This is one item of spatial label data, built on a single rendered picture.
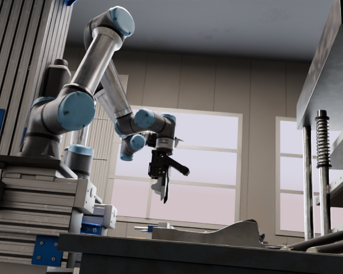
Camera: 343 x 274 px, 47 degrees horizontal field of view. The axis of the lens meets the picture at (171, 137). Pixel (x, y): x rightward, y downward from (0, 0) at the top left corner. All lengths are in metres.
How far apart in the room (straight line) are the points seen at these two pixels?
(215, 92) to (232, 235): 3.19
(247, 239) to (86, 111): 0.70
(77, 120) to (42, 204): 0.28
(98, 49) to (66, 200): 0.53
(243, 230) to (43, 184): 0.69
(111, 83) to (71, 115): 0.40
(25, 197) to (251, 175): 3.18
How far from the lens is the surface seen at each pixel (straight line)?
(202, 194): 4.11
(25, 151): 1.35
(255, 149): 4.31
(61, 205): 1.28
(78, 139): 2.02
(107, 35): 1.48
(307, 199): 2.80
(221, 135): 4.29
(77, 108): 1.28
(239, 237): 1.44
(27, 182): 1.33
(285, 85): 4.68
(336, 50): 2.07
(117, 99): 1.63
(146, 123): 1.53
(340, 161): 2.70
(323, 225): 2.38
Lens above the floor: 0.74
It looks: 19 degrees up
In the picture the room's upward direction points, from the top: 5 degrees clockwise
